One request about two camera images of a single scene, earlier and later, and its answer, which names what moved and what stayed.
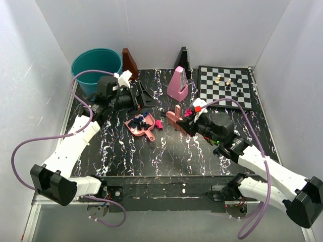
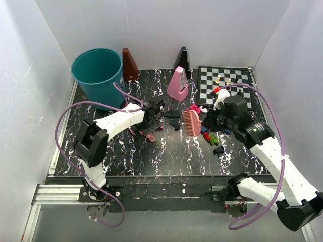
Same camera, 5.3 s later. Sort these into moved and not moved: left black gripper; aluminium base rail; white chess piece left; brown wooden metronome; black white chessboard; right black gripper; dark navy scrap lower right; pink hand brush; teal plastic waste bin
Moved: left black gripper; right black gripper; pink hand brush
Not moved: dark navy scrap lower right; aluminium base rail; black white chessboard; brown wooden metronome; white chess piece left; teal plastic waste bin
